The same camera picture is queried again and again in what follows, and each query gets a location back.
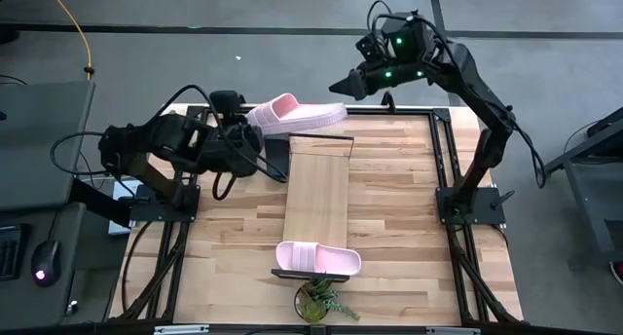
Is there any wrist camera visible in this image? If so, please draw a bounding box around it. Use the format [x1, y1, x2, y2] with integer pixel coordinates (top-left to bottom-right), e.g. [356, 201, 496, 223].
[354, 31, 386, 62]
[208, 89, 247, 127]

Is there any black aluminium frame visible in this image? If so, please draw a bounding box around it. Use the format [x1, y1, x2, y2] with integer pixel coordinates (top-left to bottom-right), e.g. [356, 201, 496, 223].
[110, 104, 525, 326]

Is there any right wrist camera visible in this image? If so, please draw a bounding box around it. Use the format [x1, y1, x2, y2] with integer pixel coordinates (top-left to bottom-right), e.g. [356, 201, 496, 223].
[354, 31, 386, 62]

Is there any black keyboard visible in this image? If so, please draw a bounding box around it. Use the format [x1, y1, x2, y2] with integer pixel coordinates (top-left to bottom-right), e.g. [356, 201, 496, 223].
[0, 224, 26, 281]

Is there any pink slide sandal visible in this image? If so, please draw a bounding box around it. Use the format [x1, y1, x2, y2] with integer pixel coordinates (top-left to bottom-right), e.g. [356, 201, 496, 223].
[275, 240, 363, 277]
[246, 93, 349, 136]

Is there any black rolling desk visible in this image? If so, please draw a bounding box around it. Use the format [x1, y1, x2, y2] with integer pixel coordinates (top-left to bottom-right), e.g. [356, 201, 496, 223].
[543, 105, 623, 271]

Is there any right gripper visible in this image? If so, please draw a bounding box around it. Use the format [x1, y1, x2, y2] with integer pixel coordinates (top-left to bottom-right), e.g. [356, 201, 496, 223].
[328, 60, 398, 102]

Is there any silver metal bracket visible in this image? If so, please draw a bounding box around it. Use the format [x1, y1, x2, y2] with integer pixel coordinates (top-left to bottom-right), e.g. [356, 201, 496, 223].
[425, 326, 482, 335]

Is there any black computer mouse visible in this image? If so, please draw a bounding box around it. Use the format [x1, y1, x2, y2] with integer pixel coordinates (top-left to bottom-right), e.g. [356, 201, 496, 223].
[30, 239, 63, 288]

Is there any yellow cable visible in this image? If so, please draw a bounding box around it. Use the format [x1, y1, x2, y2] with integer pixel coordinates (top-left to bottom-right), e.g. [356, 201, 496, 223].
[43, 0, 95, 81]

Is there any grey desk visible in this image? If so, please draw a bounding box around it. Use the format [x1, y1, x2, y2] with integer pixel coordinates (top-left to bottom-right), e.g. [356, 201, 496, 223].
[0, 79, 96, 212]
[0, 202, 88, 332]

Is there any wooden shelf black frame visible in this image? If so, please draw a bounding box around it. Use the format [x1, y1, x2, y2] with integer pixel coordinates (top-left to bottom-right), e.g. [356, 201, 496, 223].
[265, 132, 355, 283]

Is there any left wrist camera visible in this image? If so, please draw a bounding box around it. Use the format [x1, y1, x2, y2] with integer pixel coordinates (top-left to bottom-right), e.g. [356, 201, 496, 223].
[208, 89, 247, 127]

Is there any large dark round pot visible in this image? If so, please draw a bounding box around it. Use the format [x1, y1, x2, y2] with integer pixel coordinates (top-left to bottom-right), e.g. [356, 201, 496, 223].
[293, 275, 362, 325]

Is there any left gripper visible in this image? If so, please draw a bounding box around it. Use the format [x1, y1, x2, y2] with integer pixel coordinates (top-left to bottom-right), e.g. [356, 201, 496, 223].
[212, 122, 268, 179]

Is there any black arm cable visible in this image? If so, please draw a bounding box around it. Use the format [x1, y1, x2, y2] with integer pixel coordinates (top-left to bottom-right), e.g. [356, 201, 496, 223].
[509, 119, 549, 190]
[365, 0, 396, 35]
[49, 130, 106, 177]
[211, 170, 240, 203]
[144, 83, 289, 185]

